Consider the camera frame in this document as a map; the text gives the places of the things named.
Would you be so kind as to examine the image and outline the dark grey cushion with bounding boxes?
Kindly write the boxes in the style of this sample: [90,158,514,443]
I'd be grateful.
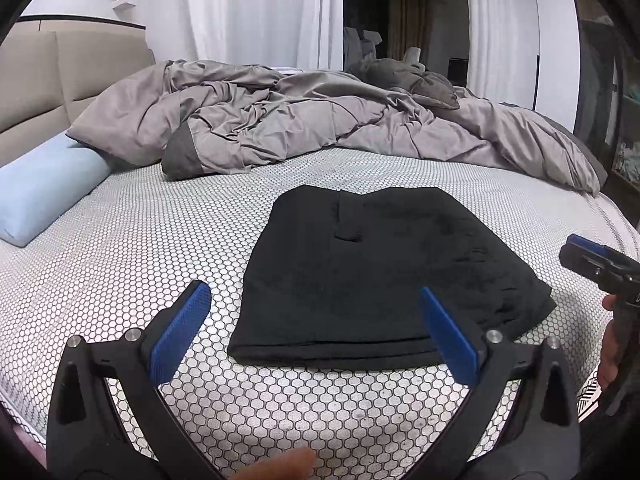
[346,58,460,110]

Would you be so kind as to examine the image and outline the beige upholstered headboard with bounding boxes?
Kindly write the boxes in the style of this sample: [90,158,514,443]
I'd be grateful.
[1,14,155,166]

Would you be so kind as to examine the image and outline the person's left hand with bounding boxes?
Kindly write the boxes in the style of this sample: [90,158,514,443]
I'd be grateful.
[231,448,316,480]

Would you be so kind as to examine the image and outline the grey rumpled comforter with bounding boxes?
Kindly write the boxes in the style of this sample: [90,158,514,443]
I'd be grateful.
[68,60,606,195]

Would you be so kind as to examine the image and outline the black pants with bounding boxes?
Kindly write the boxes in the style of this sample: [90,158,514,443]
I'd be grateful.
[227,185,554,370]

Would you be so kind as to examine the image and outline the light blue pillow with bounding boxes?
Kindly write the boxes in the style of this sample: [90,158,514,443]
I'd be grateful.
[1,132,112,247]

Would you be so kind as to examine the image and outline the person's right hand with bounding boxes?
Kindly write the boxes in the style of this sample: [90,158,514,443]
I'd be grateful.
[597,320,620,390]

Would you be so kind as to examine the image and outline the white curtain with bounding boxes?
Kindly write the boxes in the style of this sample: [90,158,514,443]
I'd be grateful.
[114,0,582,134]

